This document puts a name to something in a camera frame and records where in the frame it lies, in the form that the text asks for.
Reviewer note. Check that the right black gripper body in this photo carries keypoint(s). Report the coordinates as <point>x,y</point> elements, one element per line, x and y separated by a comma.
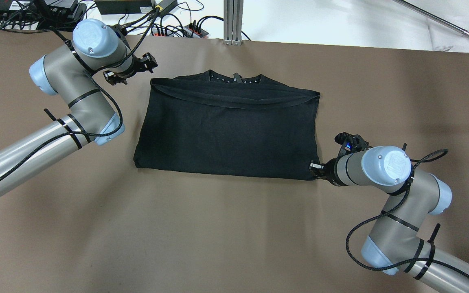
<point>329,171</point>

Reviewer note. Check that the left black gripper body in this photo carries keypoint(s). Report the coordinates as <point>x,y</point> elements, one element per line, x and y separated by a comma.
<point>127,72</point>

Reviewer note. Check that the black graphic t-shirt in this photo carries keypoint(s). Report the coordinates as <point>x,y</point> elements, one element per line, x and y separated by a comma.
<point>212,124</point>

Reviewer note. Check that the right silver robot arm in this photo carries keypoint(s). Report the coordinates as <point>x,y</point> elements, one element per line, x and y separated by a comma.
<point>388,242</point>

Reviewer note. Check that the red power strip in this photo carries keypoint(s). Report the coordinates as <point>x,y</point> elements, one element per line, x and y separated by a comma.
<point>189,31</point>

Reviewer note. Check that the black power adapter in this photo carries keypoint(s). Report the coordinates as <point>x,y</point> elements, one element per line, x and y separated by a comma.
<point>116,7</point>

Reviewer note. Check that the aluminium frame cage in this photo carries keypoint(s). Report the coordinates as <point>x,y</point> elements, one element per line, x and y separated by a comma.
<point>233,16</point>

